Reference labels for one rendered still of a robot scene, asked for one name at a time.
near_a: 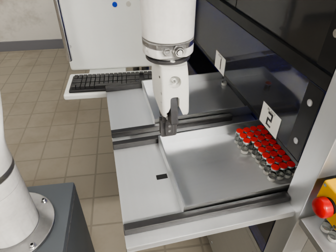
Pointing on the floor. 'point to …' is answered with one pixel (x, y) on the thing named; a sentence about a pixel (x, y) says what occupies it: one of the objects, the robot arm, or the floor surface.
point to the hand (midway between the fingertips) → (168, 126)
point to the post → (309, 177)
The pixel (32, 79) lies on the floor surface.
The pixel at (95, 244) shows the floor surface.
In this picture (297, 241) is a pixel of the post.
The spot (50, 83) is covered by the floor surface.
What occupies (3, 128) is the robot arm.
